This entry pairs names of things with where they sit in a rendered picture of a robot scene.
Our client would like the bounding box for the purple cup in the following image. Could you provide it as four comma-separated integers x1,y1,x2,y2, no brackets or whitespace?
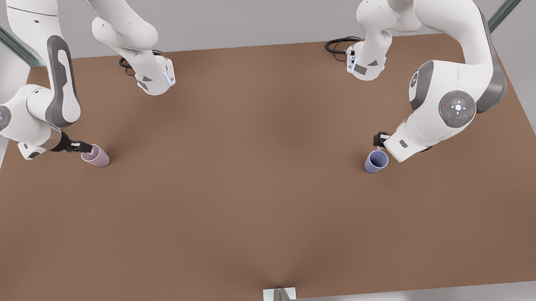
364,149,390,174

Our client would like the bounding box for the pink cup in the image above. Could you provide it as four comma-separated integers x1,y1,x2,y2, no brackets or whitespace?
81,143,111,169

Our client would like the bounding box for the black cable loop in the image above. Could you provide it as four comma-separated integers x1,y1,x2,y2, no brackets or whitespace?
118,49,164,77
324,36,364,63

